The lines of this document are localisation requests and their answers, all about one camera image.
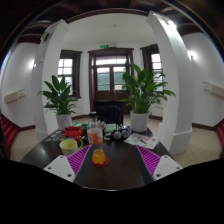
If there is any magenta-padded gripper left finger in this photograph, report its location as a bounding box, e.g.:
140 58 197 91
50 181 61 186
43 144 95 188

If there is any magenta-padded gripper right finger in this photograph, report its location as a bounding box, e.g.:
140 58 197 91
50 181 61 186
134 144 184 187

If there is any clear orange drink bottle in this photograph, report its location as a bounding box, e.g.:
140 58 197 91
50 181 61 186
86 112 107 166

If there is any pale yellow cup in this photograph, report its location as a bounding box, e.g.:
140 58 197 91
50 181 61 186
58 138 82 157

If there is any white printed leaflet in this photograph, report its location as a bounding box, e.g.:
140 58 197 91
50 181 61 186
123 132 160 150

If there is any red plastic tray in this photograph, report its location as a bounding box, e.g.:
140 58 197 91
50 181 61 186
63 125 85 137

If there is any flat round red coaster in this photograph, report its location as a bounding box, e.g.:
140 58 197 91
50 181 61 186
91 156 110 168

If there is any green and white pack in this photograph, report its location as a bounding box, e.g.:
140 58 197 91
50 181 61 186
72 122 88 130

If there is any red carpeted staircase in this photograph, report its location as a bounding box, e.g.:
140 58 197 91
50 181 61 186
0 114 19 151
216 121 224 148

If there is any folded green cloth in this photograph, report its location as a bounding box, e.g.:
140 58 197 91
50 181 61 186
104 123 118 134

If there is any green plant in white pot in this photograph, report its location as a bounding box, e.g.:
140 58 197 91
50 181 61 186
37 74 79 131
119 63 177 133

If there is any black chair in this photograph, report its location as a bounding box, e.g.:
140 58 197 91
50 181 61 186
93 100 124 125

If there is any dark wooden glazed double door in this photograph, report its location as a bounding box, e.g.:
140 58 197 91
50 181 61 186
88 47 135 114

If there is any dark wood framed window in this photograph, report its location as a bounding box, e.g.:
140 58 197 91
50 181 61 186
139 43 164 93
57 49 83 99

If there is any dark wooden newel post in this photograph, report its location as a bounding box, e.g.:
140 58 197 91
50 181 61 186
0 109 11 160

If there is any glowing wall lamp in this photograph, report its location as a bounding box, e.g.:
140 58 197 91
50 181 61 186
27 58 37 69
187 50 197 61

